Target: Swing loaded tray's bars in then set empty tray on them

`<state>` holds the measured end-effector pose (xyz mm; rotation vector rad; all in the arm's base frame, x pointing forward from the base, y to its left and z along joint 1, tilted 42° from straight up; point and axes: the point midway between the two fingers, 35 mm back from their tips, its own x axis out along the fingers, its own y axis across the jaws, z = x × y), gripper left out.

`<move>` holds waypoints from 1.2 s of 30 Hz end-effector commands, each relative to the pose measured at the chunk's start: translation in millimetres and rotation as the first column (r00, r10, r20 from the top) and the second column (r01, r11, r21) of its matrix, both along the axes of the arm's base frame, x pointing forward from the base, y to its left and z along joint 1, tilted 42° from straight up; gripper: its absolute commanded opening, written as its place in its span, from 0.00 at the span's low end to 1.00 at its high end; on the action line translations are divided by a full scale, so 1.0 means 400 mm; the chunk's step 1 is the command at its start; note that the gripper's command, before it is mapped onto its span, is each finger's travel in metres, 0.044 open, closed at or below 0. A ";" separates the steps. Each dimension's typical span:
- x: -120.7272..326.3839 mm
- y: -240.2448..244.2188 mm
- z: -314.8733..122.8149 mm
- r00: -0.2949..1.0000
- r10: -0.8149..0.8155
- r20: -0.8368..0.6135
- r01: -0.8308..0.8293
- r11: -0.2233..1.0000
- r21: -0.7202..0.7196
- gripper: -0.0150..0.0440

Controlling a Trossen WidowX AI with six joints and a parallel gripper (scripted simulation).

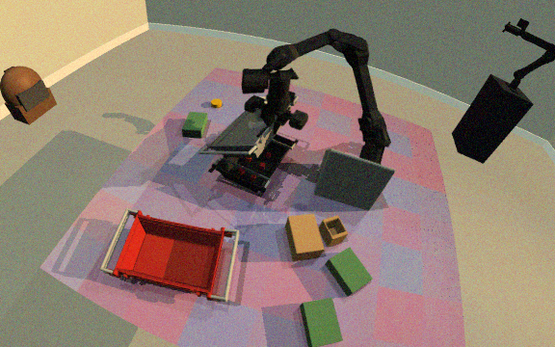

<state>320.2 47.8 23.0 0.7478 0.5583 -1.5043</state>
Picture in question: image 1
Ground green rectangular block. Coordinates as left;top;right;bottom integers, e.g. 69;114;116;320
300;298;343;347
326;247;373;297
182;112;208;139

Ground yellow short cylinder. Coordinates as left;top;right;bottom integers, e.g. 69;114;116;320
211;98;222;108

